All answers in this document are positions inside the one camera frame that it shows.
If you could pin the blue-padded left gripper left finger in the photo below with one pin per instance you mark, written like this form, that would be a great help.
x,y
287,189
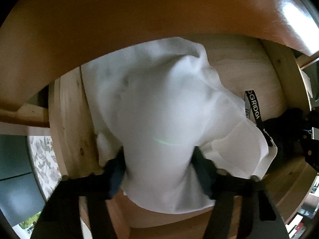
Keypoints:
x,y
60,217

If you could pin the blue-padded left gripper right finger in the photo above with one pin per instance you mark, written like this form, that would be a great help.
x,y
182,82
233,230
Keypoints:
x,y
259,217

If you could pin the brown drawer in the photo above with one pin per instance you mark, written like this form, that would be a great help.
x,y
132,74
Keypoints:
x,y
243,63
44,39

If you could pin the white plain cloth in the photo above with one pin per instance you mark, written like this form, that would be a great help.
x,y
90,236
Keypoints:
x,y
159,100

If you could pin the floral grey white rug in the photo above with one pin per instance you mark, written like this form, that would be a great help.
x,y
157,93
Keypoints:
x,y
44,163

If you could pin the black branded waistband garment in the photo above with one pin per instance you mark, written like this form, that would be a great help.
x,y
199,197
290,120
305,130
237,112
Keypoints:
x,y
251,97

